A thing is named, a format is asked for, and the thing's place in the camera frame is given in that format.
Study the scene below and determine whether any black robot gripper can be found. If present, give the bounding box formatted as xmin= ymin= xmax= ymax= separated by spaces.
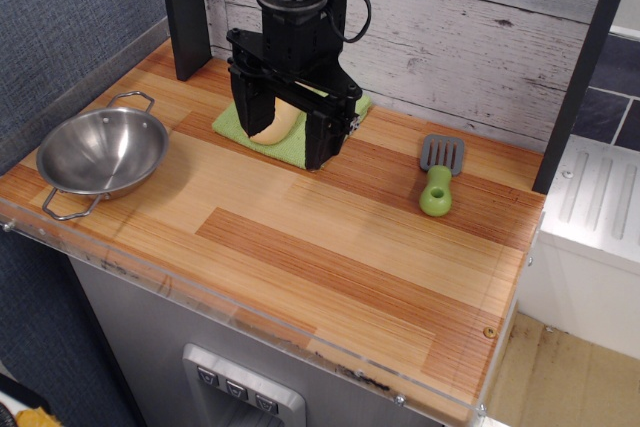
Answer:
xmin=227 ymin=18 xmax=362 ymax=170

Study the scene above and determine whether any grey spatula with green handle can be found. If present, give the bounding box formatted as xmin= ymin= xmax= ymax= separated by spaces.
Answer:
xmin=419 ymin=134 xmax=465 ymax=217

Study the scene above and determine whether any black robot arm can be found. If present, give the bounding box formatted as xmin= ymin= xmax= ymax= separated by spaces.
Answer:
xmin=227 ymin=0 xmax=367 ymax=170

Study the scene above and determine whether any green cloth napkin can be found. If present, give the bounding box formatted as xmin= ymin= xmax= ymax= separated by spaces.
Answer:
xmin=211 ymin=94 xmax=373 ymax=170

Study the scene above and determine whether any toy bread loaf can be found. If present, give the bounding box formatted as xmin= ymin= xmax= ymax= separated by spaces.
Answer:
xmin=245 ymin=94 xmax=302 ymax=146

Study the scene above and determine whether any grey dispenser button panel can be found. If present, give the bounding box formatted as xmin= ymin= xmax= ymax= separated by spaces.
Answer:
xmin=182 ymin=343 xmax=307 ymax=426

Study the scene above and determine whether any white ribbed appliance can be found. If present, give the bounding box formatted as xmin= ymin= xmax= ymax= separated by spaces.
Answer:
xmin=517 ymin=136 xmax=639 ymax=358

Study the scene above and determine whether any yellow object at corner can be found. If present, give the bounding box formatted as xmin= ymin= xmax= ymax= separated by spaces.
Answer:
xmin=15 ymin=408 xmax=62 ymax=427

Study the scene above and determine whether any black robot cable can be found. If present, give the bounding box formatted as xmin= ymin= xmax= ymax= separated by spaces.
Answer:
xmin=324 ymin=0 xmax=372 ymax=44

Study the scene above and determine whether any black left frame post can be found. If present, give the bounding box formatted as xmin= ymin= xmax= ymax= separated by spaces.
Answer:
xmin=165 ymin=0 xmax=211 ymax=81

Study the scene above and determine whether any black frame post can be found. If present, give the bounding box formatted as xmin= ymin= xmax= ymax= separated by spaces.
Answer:
xmin=532 ymin=0 xmax=621 ymax=194
xmin=165 ymin=0 xmax=211 ymax=81

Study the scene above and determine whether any steel bowl with handles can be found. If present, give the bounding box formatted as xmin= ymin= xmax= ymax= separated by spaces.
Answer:
xmin=36 ymin=91 xmax=169 ymax=221

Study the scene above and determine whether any black right frame post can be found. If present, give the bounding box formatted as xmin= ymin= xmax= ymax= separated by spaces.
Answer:
xmin=532 ymin=0 xmax=621 ymax=194

